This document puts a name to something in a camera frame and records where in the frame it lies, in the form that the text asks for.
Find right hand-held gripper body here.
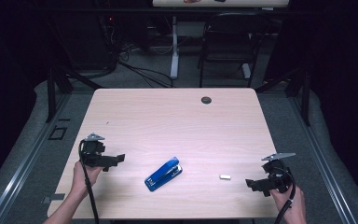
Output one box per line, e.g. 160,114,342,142
260,152,296,194

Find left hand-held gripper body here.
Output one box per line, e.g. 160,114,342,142
78,133,119,169

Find white desk leg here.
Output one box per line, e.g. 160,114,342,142
241,63,253,79
170,15,181,80

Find left hand-held gripper black cable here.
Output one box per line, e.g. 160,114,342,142
78,139,100,224

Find grey metal table bracket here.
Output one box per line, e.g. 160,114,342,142
41,192,66,205

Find aluminium floor rail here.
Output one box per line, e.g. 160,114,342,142
288,96,358,224
0,92,73,224

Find black floor cables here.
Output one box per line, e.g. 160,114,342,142
117,43,175,89

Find black chair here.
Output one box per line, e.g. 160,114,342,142
197,12,270,89

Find person's left hand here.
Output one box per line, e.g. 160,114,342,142
71,161,104,200

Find dark device with red light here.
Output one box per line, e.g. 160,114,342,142
97,12,119,40

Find blue stapler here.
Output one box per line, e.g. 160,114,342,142
144,156,184,192

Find black metal stand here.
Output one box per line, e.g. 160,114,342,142
45,62,104,124
255,66,312,127

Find right hand-held gripper black cable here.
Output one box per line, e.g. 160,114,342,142
273,167,296,224

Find person's right hand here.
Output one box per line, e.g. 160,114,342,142
269,186,308,224

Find hand-held gripper black cable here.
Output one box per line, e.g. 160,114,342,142
273,167,296,224
78,139,100,224

